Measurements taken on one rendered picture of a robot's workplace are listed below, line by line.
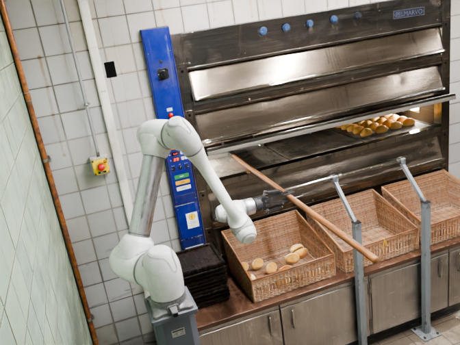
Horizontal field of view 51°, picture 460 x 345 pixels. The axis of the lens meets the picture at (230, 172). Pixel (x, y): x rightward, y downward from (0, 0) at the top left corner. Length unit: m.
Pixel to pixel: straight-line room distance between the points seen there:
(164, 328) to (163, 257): 0.32
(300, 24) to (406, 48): 0.80
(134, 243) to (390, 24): 2.20
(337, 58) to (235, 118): 0.77
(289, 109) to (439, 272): 1.45
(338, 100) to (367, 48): 0.39
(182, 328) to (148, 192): 0.62
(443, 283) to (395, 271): 0.43
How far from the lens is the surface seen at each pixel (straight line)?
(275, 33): 3.03
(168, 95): 2.81
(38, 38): 2.76
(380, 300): 3.26
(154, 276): 2.08
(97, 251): 3.05
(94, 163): 2.78
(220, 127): 2.94
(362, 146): 3.44
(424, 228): 3.16
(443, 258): 3.43
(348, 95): 3.30
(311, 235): 3.17
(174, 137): 2.13
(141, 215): 2.22
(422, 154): 3.76
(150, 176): 2.22
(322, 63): 3.17
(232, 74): 2.94
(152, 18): 2.80
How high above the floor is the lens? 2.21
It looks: 19 degrees down
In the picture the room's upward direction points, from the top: 8 degrees counter-clockwise
